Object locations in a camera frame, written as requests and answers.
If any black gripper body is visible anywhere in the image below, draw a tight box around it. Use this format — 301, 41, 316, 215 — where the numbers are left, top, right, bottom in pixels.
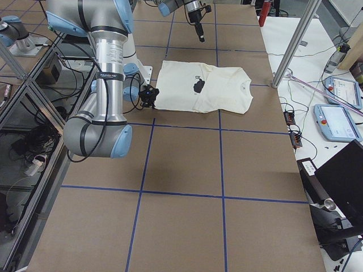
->
187, 2, 204, 30
139, 84, 159, 108

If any cream long-sleeve cat shirt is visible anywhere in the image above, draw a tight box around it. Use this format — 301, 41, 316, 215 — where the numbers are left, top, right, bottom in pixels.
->
155, 61, 253, 114

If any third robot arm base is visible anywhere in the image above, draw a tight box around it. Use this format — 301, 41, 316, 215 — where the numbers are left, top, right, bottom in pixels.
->
1, 15, 42, 57

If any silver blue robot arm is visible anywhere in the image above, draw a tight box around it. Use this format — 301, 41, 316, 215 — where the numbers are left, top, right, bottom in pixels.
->
46, 1, 148, 158
153, 0, 212, 43

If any red fire extinguisher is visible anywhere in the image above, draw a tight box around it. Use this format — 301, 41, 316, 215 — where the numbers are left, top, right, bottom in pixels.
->
259, 0, 271, 27

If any orange black electronics board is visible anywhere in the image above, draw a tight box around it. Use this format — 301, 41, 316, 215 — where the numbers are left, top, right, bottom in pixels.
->
284, 111, 296, 125

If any far blue teach pendant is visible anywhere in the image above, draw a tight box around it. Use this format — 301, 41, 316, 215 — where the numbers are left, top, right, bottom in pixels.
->
323, 76, 362, 110

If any blue teach pendant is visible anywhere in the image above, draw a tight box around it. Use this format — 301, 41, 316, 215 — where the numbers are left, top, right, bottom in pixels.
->
323, 76, 362, 110
313, 104, 362, 143

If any near blue teach pendant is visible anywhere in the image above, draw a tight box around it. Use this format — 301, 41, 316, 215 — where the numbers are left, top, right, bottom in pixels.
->
313, 104, 362, 143

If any black monitor on stand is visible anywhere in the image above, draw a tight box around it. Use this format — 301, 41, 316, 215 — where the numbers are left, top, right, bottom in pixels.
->
297, 140, 362, 261

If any aluminium frame post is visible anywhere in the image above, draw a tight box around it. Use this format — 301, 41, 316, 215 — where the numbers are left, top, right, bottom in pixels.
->
272, 0, 322, 88

